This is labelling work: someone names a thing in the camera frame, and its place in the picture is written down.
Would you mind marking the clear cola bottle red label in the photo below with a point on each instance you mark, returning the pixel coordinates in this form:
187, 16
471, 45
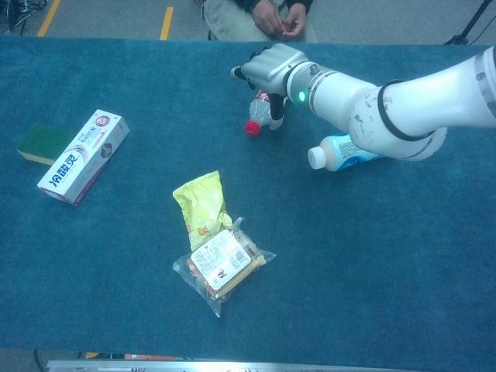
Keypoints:
261, 110

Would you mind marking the short yellow floor tape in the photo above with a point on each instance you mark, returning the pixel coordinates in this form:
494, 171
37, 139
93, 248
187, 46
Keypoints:
166, 23

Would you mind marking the sandwich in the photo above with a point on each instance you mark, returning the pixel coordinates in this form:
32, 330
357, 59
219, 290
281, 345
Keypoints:
221, 267

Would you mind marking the white drink bottle blue label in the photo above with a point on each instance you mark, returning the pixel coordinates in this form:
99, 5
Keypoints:
337, 153

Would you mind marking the person's left forearm dark sleeve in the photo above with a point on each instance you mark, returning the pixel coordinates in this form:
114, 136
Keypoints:
304, 5

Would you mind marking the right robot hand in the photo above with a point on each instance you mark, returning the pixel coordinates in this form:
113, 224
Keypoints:
271, 67

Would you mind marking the white toothpaste box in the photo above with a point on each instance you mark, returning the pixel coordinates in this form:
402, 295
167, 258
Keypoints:
83, 155

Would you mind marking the person's left hand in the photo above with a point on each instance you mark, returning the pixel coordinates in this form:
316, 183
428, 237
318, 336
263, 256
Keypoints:
296, 21

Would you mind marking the aluminium rail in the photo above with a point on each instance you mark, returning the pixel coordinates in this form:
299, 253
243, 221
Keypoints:
193, 366

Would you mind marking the black tripod stand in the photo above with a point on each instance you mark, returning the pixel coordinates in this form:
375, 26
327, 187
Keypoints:
465, 31

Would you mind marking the person's right hand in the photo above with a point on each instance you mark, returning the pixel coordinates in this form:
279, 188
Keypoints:
267, 17

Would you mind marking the seated person khaki trousers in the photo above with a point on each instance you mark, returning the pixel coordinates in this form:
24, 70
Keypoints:
228, 23

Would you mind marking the blue table cloth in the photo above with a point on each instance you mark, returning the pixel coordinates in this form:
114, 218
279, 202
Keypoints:
348, 271

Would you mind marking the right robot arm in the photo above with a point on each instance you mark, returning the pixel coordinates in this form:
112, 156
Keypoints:
407, 104

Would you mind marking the green yellow sponge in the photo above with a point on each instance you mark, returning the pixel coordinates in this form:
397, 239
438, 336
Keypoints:
42, 141

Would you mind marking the long yellow floor tape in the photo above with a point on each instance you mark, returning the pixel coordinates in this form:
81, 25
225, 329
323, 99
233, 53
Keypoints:
49, 19

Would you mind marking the yellow snack packet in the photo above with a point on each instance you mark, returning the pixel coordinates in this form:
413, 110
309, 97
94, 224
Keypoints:
201, 205

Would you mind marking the person's right forearm dark sleeve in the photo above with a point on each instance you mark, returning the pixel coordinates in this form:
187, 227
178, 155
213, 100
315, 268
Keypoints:
256, 3

